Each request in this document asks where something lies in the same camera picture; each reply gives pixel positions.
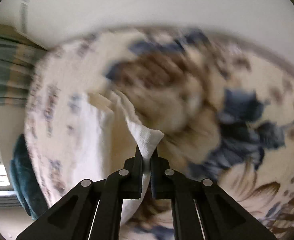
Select white pants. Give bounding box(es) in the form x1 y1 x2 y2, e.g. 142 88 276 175
69 89 165 224

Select teal velvet pillow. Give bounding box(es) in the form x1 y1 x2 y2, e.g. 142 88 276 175
10 134 48 220

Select floral fleece blanket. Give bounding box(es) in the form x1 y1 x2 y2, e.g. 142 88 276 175
24 29 294 239

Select green striped curtain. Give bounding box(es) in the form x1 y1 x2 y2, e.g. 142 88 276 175
0 34 45 107

